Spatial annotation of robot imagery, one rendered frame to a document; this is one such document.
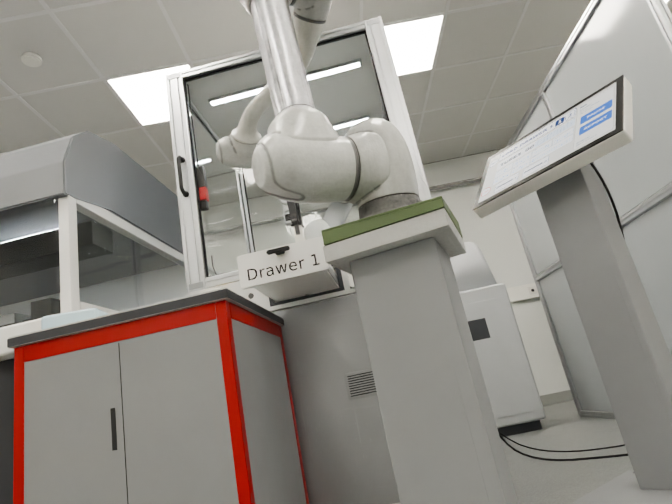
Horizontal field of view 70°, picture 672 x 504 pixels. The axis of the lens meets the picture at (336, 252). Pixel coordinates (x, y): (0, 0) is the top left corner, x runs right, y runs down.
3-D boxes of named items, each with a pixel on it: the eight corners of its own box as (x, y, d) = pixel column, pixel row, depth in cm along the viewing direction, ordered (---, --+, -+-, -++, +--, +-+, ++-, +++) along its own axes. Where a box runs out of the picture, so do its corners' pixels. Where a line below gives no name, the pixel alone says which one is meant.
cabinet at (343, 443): (521, 507, 152) (455, 269, 175) (215, 562, 161) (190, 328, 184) (479, 462, 242) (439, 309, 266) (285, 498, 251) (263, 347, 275)
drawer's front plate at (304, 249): (329, 268, 148) (323, 235, 151) (240, 289, 150) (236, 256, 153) (330, 269, 149) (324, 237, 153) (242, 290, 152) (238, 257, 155)
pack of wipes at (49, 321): (110, 327, 140) (109, 312, 142) (97, 321, 131) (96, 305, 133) (56, 336, 138) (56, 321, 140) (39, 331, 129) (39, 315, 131)
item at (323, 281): (324, 266, 150) (321, 248, 152) (247, 284, 152) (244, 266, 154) (342, 290, 188) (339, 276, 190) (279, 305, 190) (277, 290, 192)
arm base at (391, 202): (436, 203, 103) (431, 179, 104) (345, 230, 112) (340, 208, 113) (453, 218, 120) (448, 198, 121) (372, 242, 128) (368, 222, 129)
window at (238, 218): (417, 229, 184) (365, 30, 212) (207, 278, 191) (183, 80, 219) (417, 229, 184) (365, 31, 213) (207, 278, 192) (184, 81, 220)
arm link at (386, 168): (434, 191, 114) (414, 109, 119) (367, 193, 106) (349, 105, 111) (399, 215, 128) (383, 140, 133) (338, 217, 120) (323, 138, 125)
